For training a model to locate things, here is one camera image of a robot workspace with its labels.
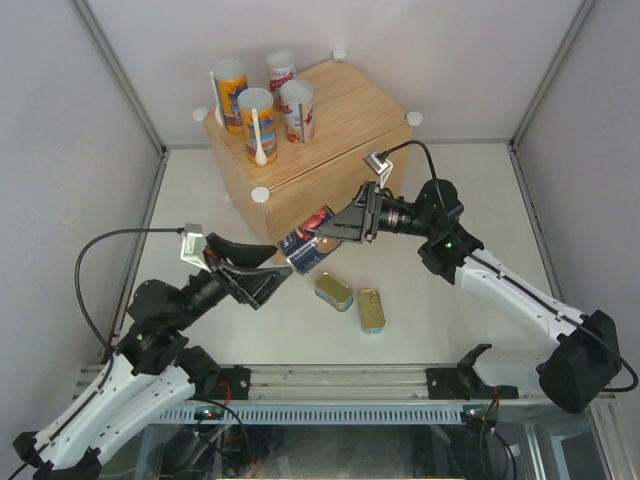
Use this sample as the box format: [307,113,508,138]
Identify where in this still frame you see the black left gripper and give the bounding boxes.
[171,233,293,331]

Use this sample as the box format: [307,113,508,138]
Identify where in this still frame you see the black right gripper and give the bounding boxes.
[316,180,436,243]

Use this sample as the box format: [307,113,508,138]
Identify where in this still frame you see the silver round tin can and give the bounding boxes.
[278,206,342,275]

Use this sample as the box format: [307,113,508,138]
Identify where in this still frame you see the orange can with white spoon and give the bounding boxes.
[238,87,278,166]

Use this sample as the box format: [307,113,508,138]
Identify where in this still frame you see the white red tall can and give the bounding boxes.
[265,49,296,101]

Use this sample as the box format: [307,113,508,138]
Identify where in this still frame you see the orange tall can with spoon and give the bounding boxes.
[210,59,248,134]

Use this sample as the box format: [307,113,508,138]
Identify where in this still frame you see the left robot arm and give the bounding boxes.
[13,224,292,479]

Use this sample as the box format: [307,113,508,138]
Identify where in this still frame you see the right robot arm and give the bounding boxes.
[316,180,623,414]

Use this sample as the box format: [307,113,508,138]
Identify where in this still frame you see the wooden box counter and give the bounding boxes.
[204,60,412,244]

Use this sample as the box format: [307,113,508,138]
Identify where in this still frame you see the teal rectangular tin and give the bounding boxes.
[315,272,353,312]

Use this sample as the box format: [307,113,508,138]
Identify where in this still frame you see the blue rectangular spam tin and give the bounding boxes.
[357,288,386,334]

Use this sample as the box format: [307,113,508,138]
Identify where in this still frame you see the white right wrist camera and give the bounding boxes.
[365,151,394,189]

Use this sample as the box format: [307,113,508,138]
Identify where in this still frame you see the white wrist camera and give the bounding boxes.
[365,151,394,189]
[180,223,210,272]

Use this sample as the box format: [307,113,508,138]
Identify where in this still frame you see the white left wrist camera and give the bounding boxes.
[180,223,210,272]

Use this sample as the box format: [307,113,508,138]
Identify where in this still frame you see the black left base bracket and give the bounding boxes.
[188,365,251,402]

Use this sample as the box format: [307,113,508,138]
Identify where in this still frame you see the black base bracket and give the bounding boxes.
[188,365,251,402]
[425,367,478,400]

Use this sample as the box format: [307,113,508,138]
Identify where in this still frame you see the aluminium frame rail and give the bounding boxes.
[74,363,614,401]

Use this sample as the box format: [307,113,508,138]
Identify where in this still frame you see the black right base bracket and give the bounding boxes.
[425,367,478,400]

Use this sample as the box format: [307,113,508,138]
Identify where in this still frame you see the grey perforated cable tray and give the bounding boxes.
[154,404,465,426]

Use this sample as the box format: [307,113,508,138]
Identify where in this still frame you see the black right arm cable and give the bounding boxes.
[379,140,640,393]

